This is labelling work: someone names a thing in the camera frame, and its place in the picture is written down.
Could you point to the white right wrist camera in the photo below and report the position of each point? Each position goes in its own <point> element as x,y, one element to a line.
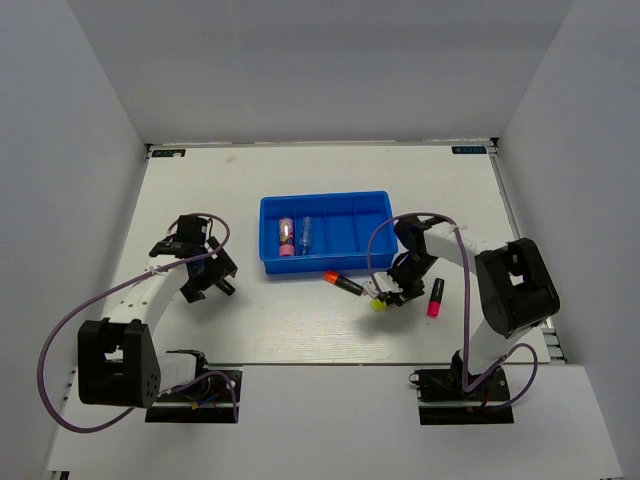
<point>370,289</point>

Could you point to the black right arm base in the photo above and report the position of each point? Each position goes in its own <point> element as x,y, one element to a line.
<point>441,402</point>

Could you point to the left blue corner label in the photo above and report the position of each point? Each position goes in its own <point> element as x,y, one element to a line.
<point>168,153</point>

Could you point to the orange cap black highlighter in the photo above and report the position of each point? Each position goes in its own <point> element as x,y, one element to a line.
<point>343,283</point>

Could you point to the blue plastic divided tray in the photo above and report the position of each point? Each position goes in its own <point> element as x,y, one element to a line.
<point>347,233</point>

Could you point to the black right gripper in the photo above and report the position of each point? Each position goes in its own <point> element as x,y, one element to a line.
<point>407,294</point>

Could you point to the blue corner label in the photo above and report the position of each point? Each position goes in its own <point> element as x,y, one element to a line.
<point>469,150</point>
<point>168,153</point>

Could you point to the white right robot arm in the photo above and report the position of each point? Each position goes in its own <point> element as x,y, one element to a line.
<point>508,291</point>

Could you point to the yellow cap black highlighter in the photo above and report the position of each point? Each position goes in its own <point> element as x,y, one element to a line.
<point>381,302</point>

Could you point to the pink cap black highlighter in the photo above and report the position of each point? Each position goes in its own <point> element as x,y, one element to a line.
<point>435,300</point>

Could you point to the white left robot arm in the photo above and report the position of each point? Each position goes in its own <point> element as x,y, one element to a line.
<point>118,362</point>

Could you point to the pink cap clear tube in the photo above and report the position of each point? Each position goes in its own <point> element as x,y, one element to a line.
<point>286,237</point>

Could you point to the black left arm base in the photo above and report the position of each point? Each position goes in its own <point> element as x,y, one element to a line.
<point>212,401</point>

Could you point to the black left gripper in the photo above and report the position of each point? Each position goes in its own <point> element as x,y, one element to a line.
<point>220,267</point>

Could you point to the right blue corner label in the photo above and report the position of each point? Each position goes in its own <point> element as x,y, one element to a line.
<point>469,150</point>

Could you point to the clear blue tube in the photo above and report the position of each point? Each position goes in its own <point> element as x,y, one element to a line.
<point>306,236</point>

